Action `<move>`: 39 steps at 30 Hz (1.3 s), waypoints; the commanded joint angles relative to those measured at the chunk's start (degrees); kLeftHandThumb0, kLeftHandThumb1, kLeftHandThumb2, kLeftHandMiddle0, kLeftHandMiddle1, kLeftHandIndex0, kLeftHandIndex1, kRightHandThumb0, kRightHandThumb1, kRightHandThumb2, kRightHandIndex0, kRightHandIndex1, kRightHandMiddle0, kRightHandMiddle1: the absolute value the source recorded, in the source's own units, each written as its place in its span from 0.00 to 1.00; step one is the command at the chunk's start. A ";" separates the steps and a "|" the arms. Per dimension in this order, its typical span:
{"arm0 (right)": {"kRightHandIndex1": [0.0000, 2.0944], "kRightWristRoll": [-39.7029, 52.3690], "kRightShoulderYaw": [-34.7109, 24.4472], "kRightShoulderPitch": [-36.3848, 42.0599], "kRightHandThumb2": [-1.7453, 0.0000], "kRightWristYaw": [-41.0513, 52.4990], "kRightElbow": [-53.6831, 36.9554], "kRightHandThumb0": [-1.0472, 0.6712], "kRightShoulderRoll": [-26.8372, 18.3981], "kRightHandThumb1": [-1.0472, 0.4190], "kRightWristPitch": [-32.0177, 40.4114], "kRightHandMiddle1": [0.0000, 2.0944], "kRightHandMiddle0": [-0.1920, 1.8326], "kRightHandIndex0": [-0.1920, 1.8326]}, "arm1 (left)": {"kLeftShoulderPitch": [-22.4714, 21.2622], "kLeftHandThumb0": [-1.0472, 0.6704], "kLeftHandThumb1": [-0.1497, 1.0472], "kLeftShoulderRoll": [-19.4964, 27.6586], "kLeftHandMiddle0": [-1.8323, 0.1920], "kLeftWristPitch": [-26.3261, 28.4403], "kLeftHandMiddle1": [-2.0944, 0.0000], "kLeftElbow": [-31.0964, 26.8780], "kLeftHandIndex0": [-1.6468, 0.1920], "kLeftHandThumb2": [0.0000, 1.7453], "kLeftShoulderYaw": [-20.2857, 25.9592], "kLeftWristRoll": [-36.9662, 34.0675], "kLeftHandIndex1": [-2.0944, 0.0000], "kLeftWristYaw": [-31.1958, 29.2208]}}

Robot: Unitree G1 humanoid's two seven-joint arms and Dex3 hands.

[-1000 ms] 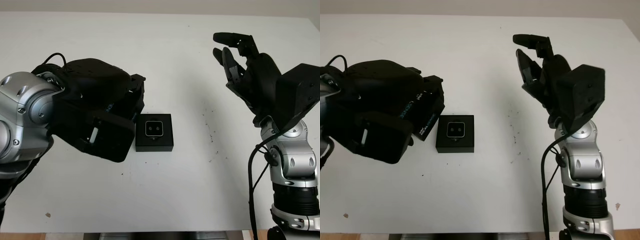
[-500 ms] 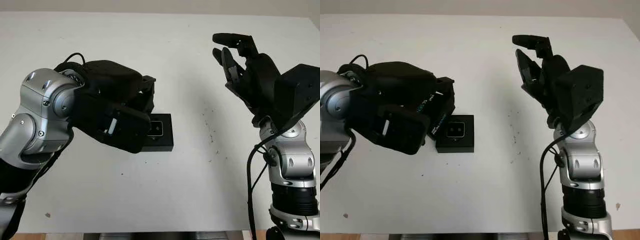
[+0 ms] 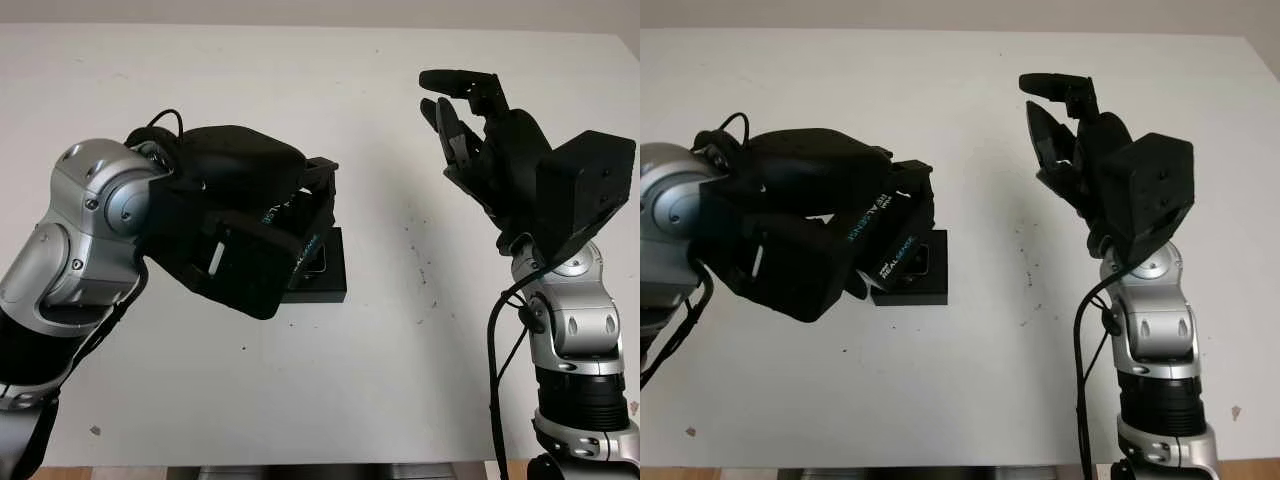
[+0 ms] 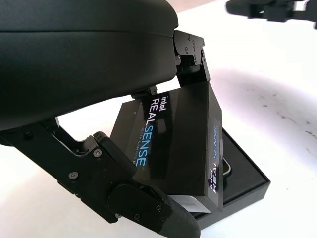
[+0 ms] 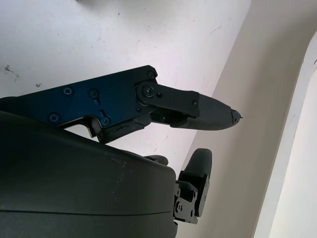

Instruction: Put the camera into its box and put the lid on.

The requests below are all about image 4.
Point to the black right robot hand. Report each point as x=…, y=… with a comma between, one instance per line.
x=272, y=10

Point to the black camera box base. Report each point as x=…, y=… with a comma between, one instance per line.
x=247, y=183

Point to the black RealSense box lid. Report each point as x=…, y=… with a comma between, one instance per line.
x=178, y=148

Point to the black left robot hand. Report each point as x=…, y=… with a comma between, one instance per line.
x=74, y=62

